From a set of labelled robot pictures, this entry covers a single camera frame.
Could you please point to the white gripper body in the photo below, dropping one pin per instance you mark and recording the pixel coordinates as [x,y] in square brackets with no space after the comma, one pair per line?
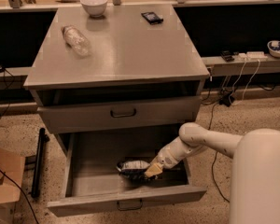
[165,160]

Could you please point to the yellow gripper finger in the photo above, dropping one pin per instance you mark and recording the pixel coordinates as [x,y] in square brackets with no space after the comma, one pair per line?
[154,169]

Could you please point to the blue chip bag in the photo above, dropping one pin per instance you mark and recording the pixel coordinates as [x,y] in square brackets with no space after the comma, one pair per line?
[134,170]

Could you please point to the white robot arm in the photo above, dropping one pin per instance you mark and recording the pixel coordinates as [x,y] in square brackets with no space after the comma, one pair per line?
[255,173]

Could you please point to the open grey lower drawer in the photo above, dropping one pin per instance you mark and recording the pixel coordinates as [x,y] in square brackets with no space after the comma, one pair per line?
[92,183]

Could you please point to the grey drawer cabinet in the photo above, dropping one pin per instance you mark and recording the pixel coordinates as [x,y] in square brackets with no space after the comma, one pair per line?
[130,59]

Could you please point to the black power adapter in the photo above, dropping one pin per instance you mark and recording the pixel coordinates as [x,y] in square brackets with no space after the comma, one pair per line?
[227,100]

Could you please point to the black device on ledge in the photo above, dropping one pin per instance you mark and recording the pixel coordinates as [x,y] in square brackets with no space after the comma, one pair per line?
[226,55]

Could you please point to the black bar on floor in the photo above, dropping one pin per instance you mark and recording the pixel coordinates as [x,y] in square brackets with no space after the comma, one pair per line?
[42,140]

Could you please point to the white power strip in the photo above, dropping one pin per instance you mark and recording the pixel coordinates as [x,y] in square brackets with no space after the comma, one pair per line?
[253,55]

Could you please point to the small black box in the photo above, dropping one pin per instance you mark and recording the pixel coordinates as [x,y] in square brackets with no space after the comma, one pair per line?
[152,18]

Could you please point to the clear plastic bottle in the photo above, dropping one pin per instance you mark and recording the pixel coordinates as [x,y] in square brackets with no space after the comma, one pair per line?
[76,40]

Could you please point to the cardboard box left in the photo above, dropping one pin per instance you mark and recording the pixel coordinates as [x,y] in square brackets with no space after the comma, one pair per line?
[11,175]

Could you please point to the blue white bowl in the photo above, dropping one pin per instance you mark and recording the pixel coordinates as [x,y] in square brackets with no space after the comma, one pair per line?
[274,48]

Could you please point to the black lower drawer handle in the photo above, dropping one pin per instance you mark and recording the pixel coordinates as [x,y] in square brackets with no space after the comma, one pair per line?
[129,205]

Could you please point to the black drawer handle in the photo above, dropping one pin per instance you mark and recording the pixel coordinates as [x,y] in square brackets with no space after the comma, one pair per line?
[129,205]
[123,114]

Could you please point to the black upper drawer handle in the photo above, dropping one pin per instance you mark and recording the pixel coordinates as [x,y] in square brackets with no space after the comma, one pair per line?
[123,114]

